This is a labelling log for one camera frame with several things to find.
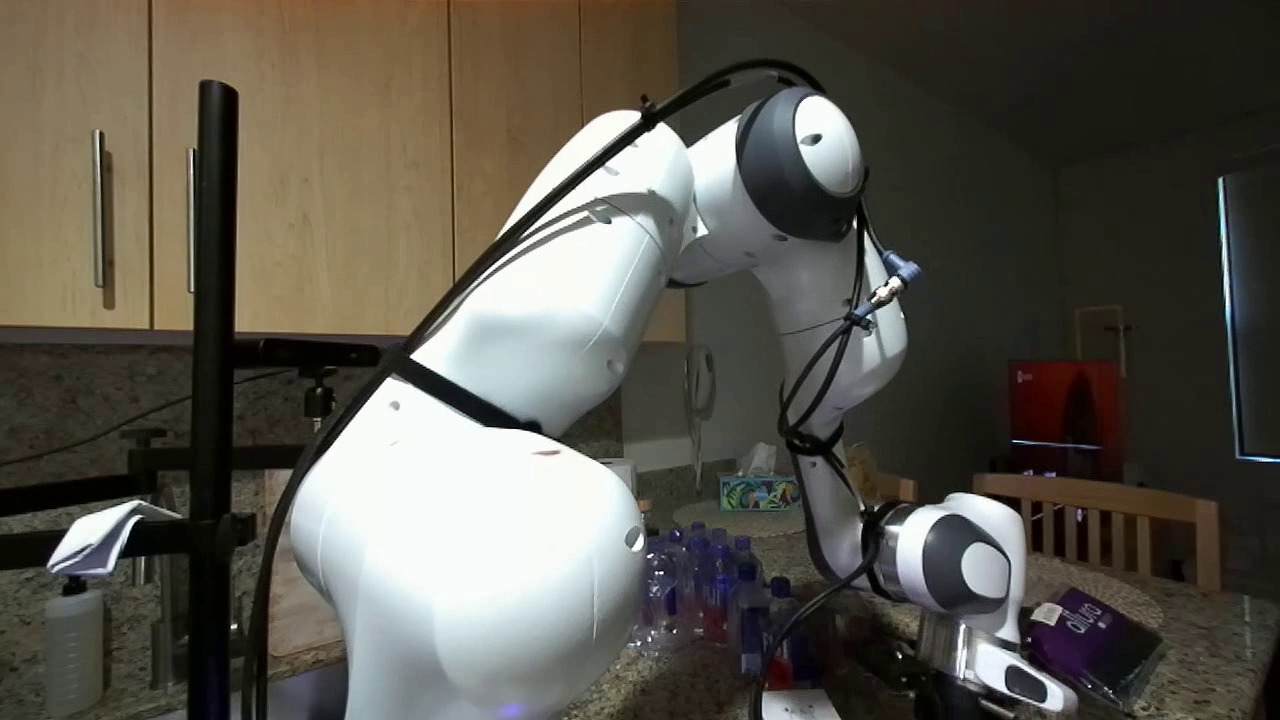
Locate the plastic-wrapped water bottle pack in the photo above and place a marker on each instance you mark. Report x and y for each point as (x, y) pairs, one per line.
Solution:
(705, 575)

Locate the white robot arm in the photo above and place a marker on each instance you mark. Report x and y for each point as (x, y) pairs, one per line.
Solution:
(467, 532)

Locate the large window with blind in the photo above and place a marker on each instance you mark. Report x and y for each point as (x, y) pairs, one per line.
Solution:
(1252, 323)

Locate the white wall phone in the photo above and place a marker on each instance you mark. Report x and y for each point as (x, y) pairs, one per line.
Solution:
(700, 386)

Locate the white flat box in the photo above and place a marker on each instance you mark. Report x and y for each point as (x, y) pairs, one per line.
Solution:
(801, 704)

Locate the purple box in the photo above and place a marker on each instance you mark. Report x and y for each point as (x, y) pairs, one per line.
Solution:
(1084, 640)

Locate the wooden slat-back chair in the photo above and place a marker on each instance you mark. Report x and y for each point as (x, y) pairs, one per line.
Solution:
(1107, 522)

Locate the wooden wall cabinet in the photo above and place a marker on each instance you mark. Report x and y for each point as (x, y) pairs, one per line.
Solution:
(335, 133)

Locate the white plastic bottle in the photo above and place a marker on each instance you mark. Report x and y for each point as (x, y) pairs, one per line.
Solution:
(75, 647)

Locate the white crumpled paper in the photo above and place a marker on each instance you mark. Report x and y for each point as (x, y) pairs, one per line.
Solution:
(100, 532)

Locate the black camera stand pole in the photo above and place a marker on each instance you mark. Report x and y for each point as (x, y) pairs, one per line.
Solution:
(211, 402)

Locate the red box appliance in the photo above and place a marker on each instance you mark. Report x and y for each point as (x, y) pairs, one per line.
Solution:
(1064, 414)

